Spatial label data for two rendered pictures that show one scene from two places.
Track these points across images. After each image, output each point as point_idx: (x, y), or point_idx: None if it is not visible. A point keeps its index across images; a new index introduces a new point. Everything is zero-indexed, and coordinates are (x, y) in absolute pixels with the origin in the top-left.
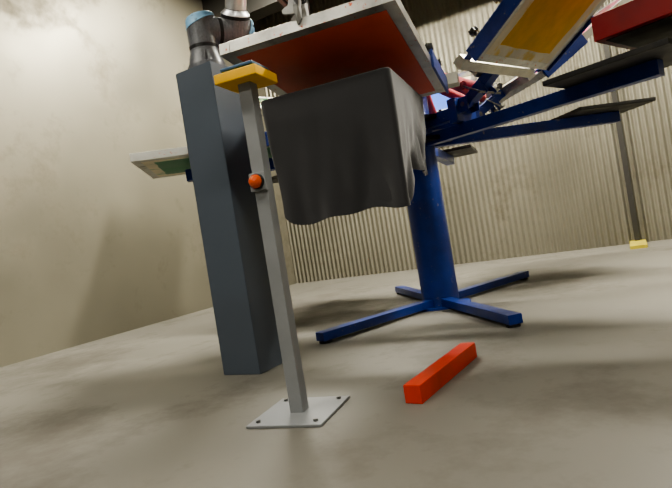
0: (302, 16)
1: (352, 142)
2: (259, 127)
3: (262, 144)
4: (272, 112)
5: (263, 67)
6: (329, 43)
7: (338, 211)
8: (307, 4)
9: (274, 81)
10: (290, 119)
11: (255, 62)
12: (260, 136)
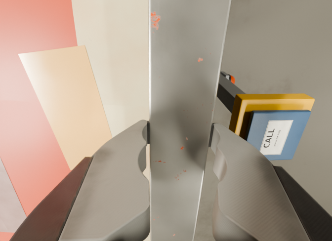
0: (142, 172)
1: None
2: (238, 91)
3: (230, 85)
4: None
5: (271, 110)
6: (27, 51)
7: None
8: (59, 239)
9: (247, 94)
10: None
11: (298, 110)
12: (235, 88)
